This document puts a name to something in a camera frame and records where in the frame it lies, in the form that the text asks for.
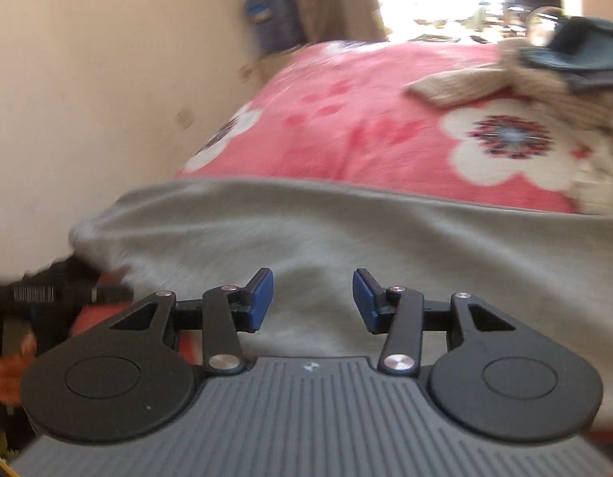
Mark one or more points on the blue denim garment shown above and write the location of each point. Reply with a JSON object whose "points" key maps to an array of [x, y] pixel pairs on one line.
{"points": [[580, 44]]}

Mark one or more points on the grey hoodie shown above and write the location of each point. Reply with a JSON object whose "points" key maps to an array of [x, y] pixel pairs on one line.
{"points": [[336, 228]]}

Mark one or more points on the beige knit sweater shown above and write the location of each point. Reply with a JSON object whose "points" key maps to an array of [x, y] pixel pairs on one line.
{"points": [[465, 84]]}

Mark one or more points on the person's left hand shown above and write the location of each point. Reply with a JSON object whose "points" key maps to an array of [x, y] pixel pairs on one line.
{"points": [[13, 365]]}

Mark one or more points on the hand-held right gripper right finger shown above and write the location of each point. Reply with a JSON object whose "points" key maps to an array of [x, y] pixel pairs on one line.
{"points": [[363, 298]]}

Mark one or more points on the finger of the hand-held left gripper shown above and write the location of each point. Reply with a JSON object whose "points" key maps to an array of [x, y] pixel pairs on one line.
{"points": [[112, 293]]}

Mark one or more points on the blue storage box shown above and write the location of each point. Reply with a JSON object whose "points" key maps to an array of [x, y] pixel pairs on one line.
{"points": [[274, 17]]}

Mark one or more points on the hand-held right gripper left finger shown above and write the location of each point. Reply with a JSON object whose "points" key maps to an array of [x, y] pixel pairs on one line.
{"points": [[261, 298]]}

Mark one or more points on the red floral blanket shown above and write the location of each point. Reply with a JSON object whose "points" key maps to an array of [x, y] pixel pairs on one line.
{"points": [[361, 119]]}

